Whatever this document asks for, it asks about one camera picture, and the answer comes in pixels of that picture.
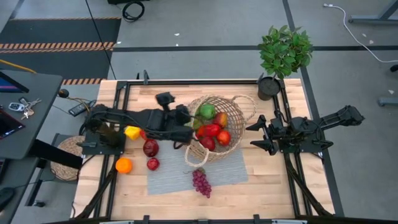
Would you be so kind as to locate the yellow red peach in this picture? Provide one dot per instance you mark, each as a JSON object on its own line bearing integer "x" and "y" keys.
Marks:
{"x": 221, "y": 119}

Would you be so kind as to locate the red bell pepper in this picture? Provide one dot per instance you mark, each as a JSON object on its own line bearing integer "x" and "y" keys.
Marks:
{"x": 143, "y": 134}

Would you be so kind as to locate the purple grape bunch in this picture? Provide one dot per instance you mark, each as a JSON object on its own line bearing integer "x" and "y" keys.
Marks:
{"x": 200, "y": 183}

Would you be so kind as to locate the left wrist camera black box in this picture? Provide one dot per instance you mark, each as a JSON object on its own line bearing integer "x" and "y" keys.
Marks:
{"x": 164, "y": 99}

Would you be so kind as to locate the grey woven placemat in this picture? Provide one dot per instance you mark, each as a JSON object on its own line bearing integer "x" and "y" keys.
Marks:
{"x": 174, "y": 180}

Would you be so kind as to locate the woven wicker basket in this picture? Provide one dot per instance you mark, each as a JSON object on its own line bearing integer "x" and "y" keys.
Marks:
{"x": 239, "y": 118}

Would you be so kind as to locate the green pear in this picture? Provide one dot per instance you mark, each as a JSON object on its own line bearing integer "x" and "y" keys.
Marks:
{"x": 197, "y": 124}

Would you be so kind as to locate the small red apple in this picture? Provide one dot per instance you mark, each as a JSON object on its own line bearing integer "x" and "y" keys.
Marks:
{"x": 153, "y": 164}

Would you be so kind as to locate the round woven rattan mat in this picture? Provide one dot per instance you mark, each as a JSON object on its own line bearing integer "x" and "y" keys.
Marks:
{"x": 63, "y": 169}

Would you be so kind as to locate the green potted plant black pot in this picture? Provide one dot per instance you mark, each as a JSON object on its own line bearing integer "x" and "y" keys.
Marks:
{"x": 284, "y": 51}

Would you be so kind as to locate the green apple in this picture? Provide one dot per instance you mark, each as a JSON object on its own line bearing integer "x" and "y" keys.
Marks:
{"x": 207, "y": 111}

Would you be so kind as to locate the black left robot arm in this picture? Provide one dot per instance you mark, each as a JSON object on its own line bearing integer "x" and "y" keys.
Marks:
{"x": 140, "y": 119}

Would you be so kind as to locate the dark red apple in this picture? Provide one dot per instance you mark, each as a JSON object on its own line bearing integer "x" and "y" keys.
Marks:
{"x": 207, "y": 143}

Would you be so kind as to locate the orange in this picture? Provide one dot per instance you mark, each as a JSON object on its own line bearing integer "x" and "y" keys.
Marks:
{"x": 124, "y": 165}

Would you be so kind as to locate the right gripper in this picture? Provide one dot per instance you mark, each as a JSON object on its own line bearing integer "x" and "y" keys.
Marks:
{"x": 278, "y": 133}

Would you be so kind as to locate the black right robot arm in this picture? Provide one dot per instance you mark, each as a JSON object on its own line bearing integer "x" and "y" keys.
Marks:
{"x": 339, "y": 117}

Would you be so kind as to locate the black hazard striped floor mat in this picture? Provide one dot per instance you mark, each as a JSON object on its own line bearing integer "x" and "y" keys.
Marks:
{"x": 62, "y": 31}

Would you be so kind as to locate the yellow bell pepper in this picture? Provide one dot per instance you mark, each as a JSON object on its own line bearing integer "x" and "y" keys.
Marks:
{"x": 132, "y": 132}

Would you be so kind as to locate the black desk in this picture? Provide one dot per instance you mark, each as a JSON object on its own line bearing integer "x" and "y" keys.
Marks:
{"x": 34, "y": 93}

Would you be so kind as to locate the black power adapter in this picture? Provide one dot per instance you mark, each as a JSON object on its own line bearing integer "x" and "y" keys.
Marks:
{"x": 79, "y": 109}

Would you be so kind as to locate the red orange peach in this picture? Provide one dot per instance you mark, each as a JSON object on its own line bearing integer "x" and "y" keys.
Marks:
{"x": 224, "y": 137}

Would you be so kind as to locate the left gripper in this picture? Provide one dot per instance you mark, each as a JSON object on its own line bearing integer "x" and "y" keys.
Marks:
{"x": 180, "y": 135}

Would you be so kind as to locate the grey metal furniture foot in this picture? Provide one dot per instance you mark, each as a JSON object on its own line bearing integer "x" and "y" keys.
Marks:
{"x": 388, "y": 101}

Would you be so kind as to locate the black metal table frame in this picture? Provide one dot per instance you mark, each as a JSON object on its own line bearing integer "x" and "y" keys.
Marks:
{"x": 186, "y": 82}

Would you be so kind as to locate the key bunch with fob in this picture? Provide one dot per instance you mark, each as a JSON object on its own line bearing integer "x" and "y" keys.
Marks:
{"x": 16, "y": 107}

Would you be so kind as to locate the black framed monitor screen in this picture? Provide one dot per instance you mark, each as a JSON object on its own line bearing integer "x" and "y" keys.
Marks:
{"x": 9, "y": 86}

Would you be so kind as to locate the black table clamp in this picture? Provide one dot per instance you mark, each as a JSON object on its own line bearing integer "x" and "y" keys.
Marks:
{"x": 256, "y": 218}
{"x": 146, "y": 219}
{"x": 145, "y": 76}

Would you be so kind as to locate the black caster wheel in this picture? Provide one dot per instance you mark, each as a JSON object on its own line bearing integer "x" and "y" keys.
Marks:
{"x": 395, "y": 68}

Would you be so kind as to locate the grey metal furniture leg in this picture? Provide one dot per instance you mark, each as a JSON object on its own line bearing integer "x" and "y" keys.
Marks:
{"x": 370, "y": 20}

